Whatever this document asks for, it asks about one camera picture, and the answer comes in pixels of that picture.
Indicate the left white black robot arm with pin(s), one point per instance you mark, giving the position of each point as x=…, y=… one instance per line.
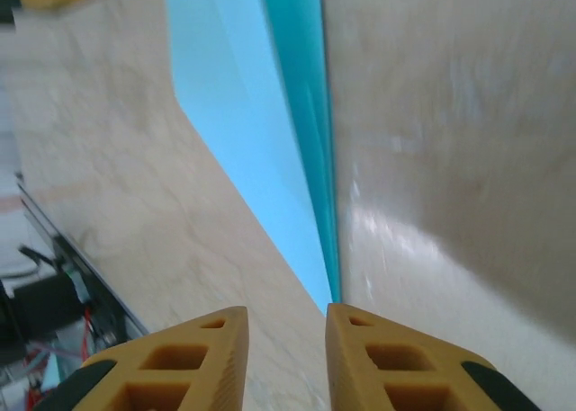
x=40, y=303

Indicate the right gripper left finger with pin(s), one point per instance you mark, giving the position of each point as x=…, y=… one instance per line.
x=225, y=375

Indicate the long aluminium mounting rail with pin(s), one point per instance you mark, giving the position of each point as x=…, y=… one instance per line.
x=92, y=274

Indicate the light blue paper sheet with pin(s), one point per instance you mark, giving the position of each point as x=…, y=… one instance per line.
x=234, y=69

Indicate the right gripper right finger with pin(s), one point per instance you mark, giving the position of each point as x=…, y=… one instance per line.
x=351, y=375

